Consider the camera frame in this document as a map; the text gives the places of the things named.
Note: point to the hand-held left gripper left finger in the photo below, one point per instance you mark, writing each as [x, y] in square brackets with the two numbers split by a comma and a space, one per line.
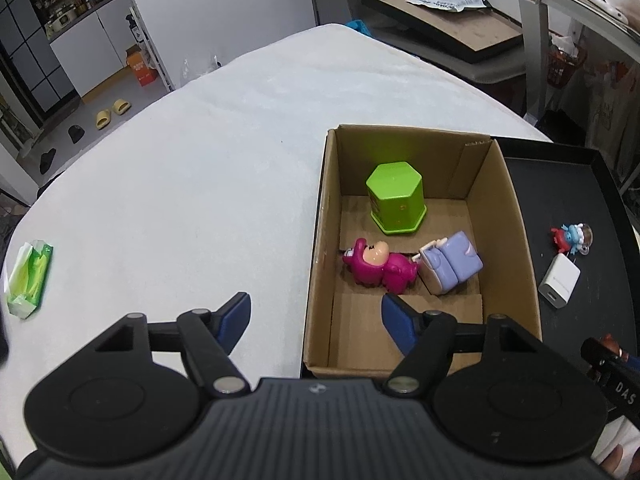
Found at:
[234, 320]

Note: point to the blue cloth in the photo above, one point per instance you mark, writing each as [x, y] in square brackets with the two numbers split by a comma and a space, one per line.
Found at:
[359, 27]

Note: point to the black shoe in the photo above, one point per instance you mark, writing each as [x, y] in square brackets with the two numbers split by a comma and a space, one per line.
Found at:
[76, 133]
[47, 161]

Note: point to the crumpled clear plastic wrap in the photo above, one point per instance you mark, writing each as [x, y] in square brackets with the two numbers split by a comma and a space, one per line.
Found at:
[200, 70]

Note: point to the black picture frame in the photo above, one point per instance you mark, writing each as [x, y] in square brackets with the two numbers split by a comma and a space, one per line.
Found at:
[465, 27]

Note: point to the yellow slipper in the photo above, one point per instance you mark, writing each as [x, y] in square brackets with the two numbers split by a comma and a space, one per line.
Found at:
[121, 107]
[103, 120]

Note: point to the white charger plug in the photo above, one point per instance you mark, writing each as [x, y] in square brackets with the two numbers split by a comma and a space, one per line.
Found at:
[560, 280]

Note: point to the pink toy figurine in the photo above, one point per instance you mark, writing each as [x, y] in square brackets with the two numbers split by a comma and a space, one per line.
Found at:
[380, 270]

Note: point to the green hexagonal container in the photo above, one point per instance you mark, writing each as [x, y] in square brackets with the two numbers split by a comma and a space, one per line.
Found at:
[397, 195]

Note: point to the green tissue pack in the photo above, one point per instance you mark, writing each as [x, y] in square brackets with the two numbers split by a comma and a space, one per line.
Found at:
[30, 280]

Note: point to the brown cardboard box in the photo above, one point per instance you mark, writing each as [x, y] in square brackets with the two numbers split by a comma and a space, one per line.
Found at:
[415, 330]

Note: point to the white narrow rack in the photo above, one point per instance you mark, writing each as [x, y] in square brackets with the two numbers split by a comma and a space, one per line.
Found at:
[150, 55]

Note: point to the orange cardboard box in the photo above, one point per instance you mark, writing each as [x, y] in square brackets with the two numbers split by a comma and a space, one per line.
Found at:
[141, 67]

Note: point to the purple toy sofa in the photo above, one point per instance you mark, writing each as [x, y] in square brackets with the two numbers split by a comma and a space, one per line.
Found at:
[452, 262]

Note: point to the white cabinet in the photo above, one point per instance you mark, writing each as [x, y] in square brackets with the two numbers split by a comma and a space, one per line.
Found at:
[90, 55]

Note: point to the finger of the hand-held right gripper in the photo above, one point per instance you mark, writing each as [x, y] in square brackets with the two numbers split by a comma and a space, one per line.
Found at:
[594, 352]

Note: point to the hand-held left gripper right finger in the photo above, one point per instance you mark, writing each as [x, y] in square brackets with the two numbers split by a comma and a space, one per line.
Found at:
[400, 321]

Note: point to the grey chair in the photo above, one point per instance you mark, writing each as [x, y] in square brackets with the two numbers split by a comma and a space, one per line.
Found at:
[480, 70]

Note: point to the grey white mail bag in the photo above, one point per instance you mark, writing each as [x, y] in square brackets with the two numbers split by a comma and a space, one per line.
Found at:
[445, 0]

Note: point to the grey metal desk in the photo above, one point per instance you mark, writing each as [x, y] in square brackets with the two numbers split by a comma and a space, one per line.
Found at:
[532, 40]

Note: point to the red basket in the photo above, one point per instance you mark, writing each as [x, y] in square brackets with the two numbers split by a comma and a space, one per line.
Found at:
[567, 62]

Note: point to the black shallow tray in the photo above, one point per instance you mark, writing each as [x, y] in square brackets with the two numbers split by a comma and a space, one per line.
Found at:
[565, 195]

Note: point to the person's right hand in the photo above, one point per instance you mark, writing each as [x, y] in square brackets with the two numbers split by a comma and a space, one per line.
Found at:
[609, 460]

